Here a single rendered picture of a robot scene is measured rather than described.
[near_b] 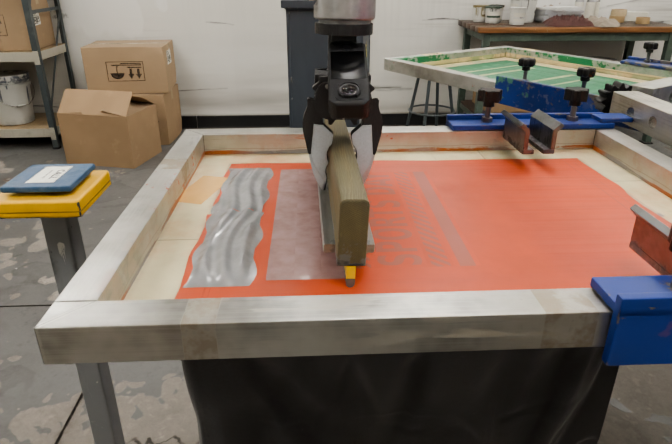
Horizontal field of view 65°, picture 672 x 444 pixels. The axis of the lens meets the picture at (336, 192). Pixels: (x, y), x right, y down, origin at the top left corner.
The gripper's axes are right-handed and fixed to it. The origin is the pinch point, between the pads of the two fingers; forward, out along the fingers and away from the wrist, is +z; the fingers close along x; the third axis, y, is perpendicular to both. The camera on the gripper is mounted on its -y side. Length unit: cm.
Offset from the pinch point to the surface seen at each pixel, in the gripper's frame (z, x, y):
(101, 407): 48, 42, 12
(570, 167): 3.5, -39.6, 17.0
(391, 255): 5.0, -5.4, -11.1
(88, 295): 2.2, 23.9, -23.5
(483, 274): 4.9, -14.8, -15.6
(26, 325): 99, 113, 111
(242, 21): 3, 58, 381
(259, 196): 4.4, 11.4, 6.0
